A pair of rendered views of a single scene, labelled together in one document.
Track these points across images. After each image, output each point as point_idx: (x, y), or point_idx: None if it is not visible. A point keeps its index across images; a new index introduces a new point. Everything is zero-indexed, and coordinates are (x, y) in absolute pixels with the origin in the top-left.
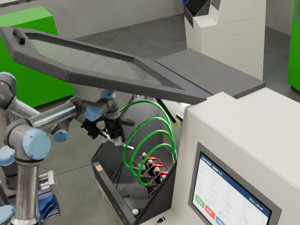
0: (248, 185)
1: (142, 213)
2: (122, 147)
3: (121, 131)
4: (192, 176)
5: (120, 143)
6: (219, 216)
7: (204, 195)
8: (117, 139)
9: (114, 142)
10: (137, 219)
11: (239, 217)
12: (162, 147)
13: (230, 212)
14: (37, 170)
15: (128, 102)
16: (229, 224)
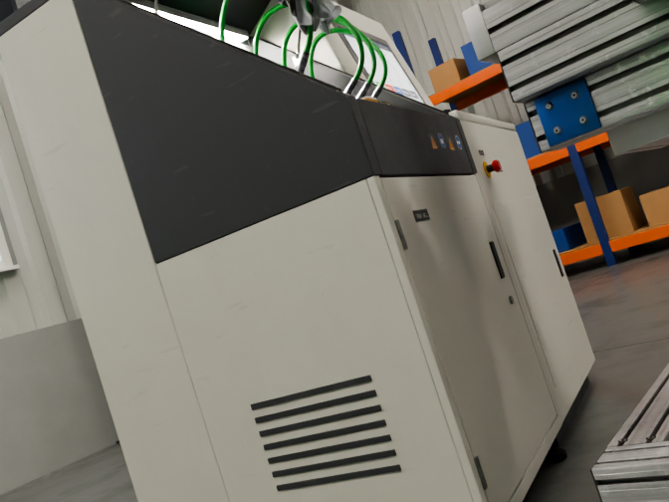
0: (370, 35)
1: (427, 105)
2: (329, 34)
3: None
4: (357, 62)
5: (330, 17)
6: (393, 85)
7: (376, 75)
8: (330, 1)
9: (332, 11)
10: (440, 112)
11: (392, 69)
12: None
13: (389, 71)
14: None
15: (165, 20)
16: (398, 84)
